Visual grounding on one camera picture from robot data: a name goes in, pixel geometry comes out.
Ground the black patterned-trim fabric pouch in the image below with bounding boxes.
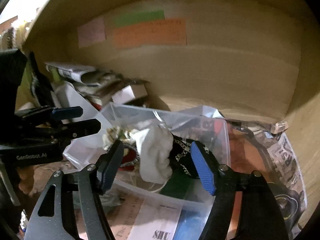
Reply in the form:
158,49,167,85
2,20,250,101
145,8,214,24
169,134,208,179

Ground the floral yellow white scrunchie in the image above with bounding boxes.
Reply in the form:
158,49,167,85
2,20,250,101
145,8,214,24
102,126,138,152

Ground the white cloth drawstring pouch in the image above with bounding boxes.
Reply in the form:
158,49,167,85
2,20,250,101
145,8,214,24
132,126,173,184

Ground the clear plastic storage bin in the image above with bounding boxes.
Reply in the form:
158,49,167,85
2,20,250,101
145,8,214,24
64,104,230,239

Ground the yellow green sponge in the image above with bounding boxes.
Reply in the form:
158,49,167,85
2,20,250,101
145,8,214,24
159,173,199,201

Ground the person's hand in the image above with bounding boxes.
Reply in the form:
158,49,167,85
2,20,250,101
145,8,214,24
17,166,35,195

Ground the white paper sheet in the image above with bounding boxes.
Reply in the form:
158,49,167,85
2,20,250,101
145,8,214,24
55,83,101,126

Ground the orange car newspaper sheet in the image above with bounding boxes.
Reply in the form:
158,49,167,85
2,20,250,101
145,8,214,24
179,104,308,240

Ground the small white cardboard box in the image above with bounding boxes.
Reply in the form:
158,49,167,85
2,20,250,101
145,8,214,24
112,84,148,105

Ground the pink sticky note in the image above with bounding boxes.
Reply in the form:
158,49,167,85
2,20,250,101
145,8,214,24
77,16,106,48

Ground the green sticky note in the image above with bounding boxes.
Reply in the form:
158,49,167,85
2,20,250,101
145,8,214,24
114,10,165,28

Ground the orange sticky note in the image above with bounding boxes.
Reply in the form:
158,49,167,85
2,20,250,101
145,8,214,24
113,18,187,49

